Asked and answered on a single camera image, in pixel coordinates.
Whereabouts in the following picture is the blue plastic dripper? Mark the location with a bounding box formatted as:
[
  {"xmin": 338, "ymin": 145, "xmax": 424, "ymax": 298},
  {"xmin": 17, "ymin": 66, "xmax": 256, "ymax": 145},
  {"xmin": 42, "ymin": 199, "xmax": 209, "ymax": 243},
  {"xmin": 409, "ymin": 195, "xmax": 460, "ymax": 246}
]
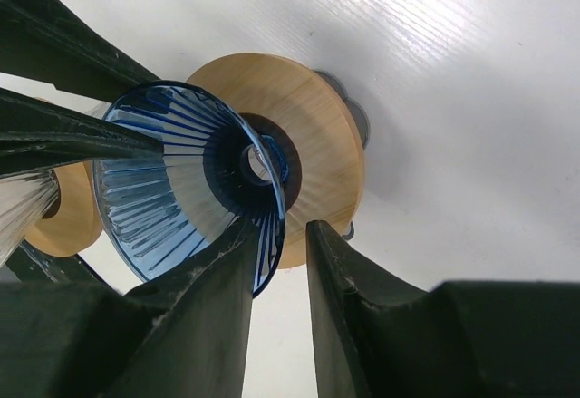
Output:
[{"xmin": 92, "ymin": 81, "xmax": 288, "ymax": 293}]

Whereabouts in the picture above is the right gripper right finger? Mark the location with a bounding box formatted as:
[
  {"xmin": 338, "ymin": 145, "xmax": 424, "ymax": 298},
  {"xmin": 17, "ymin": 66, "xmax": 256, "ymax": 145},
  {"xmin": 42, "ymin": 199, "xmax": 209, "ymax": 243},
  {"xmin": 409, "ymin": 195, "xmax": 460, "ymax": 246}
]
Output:
[{"xmin": 306, "ymin": 221, "xmax": 579, "ymax": 397}]

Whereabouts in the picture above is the wooden dripper ring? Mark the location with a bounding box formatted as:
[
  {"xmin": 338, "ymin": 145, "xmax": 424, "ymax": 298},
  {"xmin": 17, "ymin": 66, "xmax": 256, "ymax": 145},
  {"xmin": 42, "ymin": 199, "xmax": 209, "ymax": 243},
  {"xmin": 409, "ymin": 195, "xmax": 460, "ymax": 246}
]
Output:
[
  {"xmin": 24, "ymin": 160, "xmax": 104, "ymax": 258},
  {"xmin": 185, "ymin": 52, "xmax": 366, "ymax": 270}
]

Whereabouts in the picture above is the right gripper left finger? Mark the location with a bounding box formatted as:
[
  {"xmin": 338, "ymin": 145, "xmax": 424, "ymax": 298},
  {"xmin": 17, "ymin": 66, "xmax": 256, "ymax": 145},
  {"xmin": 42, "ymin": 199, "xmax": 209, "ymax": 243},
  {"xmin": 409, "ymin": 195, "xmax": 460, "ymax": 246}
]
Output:
[{"xmin": 1, "ymin": 220, "xmax": 256, "ymax": 397}]

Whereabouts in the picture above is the grey glass carafe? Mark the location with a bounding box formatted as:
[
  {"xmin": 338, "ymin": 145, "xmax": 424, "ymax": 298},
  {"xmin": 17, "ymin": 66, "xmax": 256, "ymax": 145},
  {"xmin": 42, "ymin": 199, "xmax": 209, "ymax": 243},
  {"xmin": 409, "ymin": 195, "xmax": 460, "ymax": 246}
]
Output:
[{"xmin": 20, "ymin": 240, "xmax": 58, "ymax": 282}]

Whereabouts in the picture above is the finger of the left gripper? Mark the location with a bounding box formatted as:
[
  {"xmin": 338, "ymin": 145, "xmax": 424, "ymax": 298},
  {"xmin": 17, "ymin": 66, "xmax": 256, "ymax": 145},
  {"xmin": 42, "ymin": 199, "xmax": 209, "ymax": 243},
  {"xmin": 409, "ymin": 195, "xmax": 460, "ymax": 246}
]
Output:
[
  {"xmin": 1, "ymin": 89, "xmax": 163, "ymax": 176},
  {"xmin": 1, "ymin": 0, "xmax": 159, "ymax": 102}
]

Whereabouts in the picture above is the grey plastic dripper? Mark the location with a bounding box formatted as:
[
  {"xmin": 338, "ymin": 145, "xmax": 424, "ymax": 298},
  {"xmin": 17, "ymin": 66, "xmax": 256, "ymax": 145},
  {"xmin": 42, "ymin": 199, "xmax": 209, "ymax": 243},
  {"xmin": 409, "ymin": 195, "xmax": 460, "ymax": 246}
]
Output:
[{"xmin": 289, "ymin": 71, "xmax": 369, "ymax": 243}]

